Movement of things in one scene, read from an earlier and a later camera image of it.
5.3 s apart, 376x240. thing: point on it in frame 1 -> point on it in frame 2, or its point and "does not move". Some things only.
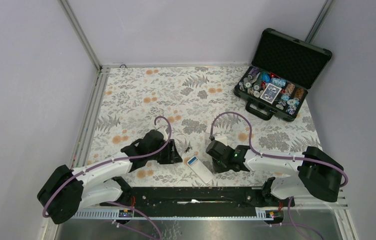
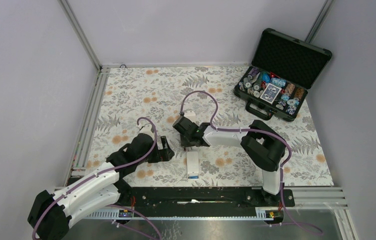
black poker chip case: x=283 y=68 does not move
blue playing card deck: x=270 y=93 does not move
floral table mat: x=179 y=104 does not move
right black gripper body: x=220 y=166 -> x=186 y=141
